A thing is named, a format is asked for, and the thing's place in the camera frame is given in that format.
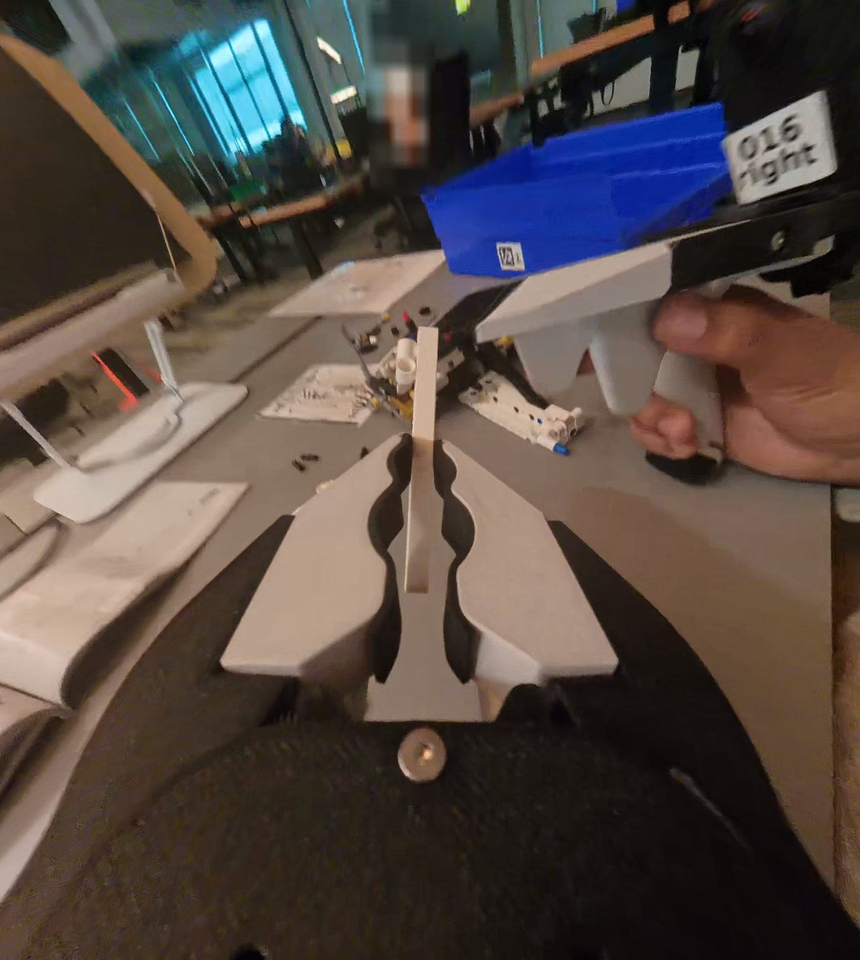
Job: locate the person's right hand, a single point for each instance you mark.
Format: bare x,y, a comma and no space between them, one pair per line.
790,390

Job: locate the white monitor stand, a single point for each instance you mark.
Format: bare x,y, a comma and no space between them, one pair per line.
137,465

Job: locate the long white lego beam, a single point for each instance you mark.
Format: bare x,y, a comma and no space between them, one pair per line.
422,450

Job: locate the partly built lego aircraft model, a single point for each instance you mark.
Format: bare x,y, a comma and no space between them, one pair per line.
520,412

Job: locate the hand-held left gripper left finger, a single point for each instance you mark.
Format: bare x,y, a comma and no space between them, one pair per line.
302,600

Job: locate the zebra striped sticker sheet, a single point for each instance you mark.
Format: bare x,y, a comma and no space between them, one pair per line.
310,394

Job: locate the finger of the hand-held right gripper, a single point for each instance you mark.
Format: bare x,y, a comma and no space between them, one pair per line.
572,292

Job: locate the open instruction booklet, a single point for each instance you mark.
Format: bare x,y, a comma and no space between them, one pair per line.
99,585

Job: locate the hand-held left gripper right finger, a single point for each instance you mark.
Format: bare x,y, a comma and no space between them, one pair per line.
535,600

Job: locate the white printed paper sheet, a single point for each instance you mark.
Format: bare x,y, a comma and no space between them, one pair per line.
355,289

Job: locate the blue plastic bin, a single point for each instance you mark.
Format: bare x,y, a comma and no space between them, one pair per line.
550,210

